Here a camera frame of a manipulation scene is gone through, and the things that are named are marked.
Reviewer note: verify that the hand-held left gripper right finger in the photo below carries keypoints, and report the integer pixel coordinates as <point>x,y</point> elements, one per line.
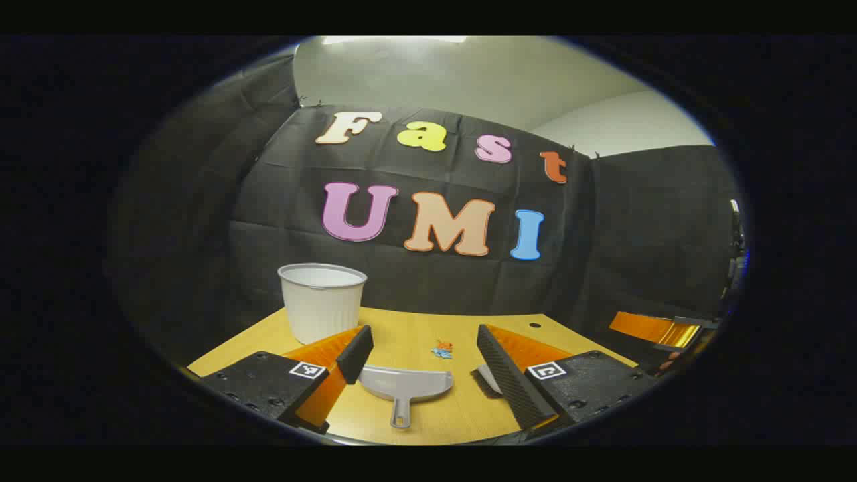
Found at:
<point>509,381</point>

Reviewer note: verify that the wooden desktop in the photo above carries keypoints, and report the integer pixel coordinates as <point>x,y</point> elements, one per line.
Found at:
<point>402,328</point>

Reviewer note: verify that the white garbage bin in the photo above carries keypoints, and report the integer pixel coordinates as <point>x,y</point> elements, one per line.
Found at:
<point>321,308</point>

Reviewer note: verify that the black backdrop cloth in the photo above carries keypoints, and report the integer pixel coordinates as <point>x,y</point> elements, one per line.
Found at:
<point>435,288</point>

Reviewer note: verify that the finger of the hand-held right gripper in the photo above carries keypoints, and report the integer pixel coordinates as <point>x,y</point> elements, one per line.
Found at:
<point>669,361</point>
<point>649,328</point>

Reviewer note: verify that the grey small broom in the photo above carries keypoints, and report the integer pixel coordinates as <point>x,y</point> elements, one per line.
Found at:
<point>491,380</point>

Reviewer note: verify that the blue paper trash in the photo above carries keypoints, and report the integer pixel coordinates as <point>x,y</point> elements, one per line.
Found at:
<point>440,354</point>

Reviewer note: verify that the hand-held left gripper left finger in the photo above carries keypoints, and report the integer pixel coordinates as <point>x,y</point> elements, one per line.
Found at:
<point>355,355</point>

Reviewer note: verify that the orange paper trash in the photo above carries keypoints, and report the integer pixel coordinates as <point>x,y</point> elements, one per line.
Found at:
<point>444,345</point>

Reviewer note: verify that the grey dustpan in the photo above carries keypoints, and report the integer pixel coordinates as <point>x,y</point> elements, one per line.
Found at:
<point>405,385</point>

